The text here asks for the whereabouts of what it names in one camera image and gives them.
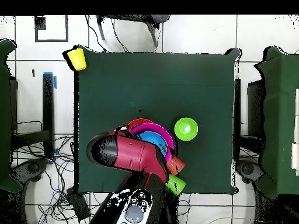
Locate orange bowl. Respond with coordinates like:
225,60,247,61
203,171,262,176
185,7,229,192
127,118,155,130

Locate large pink bowl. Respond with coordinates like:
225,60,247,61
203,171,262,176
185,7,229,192
129,122,176,163

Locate large light blue bowl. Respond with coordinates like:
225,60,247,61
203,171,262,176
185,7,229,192
135,131,168,158

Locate orange cup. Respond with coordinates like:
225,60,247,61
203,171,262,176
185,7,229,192
166,155,186,176

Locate green cup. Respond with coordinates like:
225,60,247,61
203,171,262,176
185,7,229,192
165,174,187,196

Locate yellow cup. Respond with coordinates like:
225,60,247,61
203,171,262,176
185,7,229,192
67,48,88,72

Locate small green bowl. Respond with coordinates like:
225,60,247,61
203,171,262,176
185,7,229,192
174,117,199,141

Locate dark green table cloth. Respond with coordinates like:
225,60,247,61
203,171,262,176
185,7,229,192
74,45,241,194

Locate black mesh chair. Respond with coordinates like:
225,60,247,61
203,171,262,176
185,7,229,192
96,14,171,48

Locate black power strip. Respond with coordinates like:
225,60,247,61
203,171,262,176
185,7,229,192
66,187,91,221

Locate black chair base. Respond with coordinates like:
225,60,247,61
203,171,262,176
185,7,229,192
10,158,50,187

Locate green cloth side table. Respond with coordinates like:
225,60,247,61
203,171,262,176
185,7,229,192
254,45,299,199
0,38,23,193

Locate bundle of floor cables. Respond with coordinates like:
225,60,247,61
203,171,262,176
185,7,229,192
11,134,106,224

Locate black metal frame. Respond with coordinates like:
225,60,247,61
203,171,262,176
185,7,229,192
10,73,55,157

